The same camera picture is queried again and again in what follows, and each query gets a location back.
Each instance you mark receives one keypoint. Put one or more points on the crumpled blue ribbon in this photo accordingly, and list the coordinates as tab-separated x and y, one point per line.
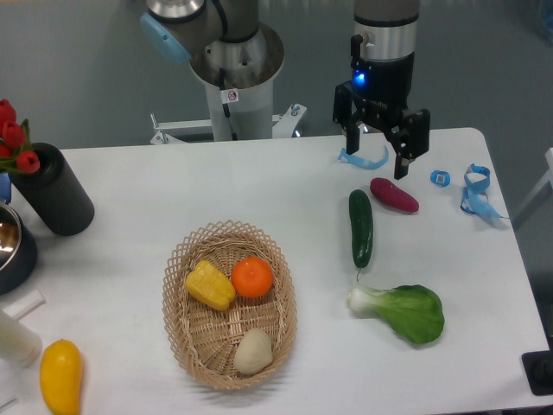
474	199

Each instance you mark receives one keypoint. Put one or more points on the dark metal bowl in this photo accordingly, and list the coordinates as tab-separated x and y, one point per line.
18	250

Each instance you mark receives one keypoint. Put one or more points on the small blue tape roll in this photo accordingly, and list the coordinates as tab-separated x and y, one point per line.
440	178

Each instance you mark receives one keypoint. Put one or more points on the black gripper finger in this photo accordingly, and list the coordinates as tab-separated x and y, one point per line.
409	139
349	111

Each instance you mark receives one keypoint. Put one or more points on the white flat box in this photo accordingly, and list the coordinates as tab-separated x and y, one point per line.
19	305

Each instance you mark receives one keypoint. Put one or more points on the blue tape strip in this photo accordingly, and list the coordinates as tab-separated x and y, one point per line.
361	162

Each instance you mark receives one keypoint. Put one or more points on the red artificial tulips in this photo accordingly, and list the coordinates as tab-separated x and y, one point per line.
17	154

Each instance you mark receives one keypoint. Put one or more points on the green cucumber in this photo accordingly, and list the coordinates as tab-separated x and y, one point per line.
362	227

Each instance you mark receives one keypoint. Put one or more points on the woven wicker basket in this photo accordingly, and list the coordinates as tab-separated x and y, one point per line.
204	340

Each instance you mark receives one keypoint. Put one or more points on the beige garlic bulb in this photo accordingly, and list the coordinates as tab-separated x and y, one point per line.
254	352

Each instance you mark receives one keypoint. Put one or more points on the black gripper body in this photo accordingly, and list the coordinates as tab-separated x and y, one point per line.
382	65

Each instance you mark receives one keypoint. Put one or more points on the yellow bell pepper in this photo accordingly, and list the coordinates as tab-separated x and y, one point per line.
210	286

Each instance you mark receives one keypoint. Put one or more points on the white plastic bottle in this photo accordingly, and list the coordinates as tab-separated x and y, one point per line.
20	346

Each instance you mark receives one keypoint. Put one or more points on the orange tangerine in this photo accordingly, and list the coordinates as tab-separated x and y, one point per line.
252	277

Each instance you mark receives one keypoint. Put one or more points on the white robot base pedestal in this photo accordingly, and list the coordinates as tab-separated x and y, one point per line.
238	80

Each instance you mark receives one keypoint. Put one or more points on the purple sweet potato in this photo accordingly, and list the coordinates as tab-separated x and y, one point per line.
392	196

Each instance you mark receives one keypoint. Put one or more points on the yellow mango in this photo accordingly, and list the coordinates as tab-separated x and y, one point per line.
60	374

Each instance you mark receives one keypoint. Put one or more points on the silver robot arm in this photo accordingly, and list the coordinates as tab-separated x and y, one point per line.
196	24

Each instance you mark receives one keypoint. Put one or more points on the green bok choy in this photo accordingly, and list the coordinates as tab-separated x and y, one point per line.
414	312

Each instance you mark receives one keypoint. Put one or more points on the black corner device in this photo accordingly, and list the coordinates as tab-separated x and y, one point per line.
538	371

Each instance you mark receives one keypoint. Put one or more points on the black cylindrical vase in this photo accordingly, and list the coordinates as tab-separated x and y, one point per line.
55	193

